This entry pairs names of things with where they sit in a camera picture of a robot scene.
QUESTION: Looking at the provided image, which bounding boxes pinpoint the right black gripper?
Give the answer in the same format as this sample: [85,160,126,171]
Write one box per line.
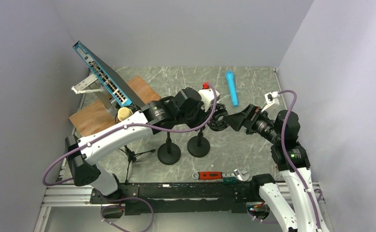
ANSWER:
[223,102,281,143]

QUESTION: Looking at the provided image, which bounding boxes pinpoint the blue microphone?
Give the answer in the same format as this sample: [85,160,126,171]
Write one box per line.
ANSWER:
[226,70,239,107]

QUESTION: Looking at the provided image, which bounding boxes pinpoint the gold microphone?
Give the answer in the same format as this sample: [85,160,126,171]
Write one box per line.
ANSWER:
[117,107,133,122]

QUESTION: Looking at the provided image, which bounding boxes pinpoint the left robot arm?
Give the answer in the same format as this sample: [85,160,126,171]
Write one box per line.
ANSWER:
[67,86,220,203]

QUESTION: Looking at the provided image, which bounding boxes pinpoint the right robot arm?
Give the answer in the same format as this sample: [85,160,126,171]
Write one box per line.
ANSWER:
[223,104,329,232]

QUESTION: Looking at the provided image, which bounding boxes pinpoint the black clip desk stand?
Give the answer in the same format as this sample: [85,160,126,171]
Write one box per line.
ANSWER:
[157,132,181,165]

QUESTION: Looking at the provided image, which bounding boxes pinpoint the green clamp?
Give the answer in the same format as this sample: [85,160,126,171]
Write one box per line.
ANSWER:
[223,177,238,185]

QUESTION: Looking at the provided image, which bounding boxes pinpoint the wooden board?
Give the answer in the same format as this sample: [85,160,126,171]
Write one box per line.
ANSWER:
[69,76,160,137]

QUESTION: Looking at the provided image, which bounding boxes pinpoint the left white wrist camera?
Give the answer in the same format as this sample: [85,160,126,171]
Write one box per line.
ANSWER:
[198,82,220,112]

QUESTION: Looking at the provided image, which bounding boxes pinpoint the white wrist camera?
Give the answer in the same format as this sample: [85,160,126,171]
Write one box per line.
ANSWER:
[198,82,220,112]
[261,91,280,113]

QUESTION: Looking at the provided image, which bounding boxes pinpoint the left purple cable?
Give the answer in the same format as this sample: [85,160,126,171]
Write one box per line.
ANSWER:
[42,82,220,187]

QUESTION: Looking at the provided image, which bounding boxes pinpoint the black shock mount desk stand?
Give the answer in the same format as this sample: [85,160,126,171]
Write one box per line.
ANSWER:
[187,102,230,158]

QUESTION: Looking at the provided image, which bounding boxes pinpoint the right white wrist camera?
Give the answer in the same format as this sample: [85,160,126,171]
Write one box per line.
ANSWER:
[261,91,280,113]

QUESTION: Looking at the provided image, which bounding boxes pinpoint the red handled adjustable wrench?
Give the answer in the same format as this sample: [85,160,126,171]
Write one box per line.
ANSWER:
[192,168,250,181]

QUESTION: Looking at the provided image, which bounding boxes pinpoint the black tripod shock mount stand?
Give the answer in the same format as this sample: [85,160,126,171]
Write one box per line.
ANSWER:
[119,145,156,185]

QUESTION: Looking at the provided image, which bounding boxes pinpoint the black base frame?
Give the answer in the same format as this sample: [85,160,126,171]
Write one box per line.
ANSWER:
[42,182,320,216]

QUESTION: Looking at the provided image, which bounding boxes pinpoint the blue network switch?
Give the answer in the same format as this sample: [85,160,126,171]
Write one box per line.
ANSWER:
[73,41,145,108]

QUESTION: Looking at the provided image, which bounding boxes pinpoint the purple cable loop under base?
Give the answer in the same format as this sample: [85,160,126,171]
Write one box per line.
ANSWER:
[100,197,155,232]

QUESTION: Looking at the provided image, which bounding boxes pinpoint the metal switch support bracket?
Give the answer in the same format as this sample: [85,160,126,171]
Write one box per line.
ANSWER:
[71,72,112,111]

